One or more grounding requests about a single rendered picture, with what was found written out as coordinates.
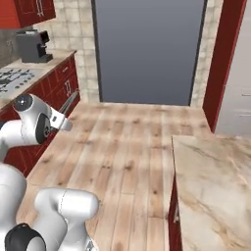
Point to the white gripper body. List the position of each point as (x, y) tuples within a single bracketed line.
[(64, 124)]

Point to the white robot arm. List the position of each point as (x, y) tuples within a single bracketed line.
[(19, 192)]

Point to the red base cupboard run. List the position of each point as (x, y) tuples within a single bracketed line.
[(54, 86)]

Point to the grey hob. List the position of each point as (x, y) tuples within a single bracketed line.
[(14, 80)]

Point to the grey coffee machine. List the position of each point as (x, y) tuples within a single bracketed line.
[(31, 45)]

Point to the dark grey doorway panel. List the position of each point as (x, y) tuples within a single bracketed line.
[(148, 52)]

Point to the red island cupboard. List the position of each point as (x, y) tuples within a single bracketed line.
[(174, 228)]

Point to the red tall side panel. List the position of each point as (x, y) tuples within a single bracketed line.
[(225, 55)]

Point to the pale grey fridge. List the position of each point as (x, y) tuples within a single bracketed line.
[(237, 72)]

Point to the red wall cupboard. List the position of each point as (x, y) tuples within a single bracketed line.
[(31, 11)]

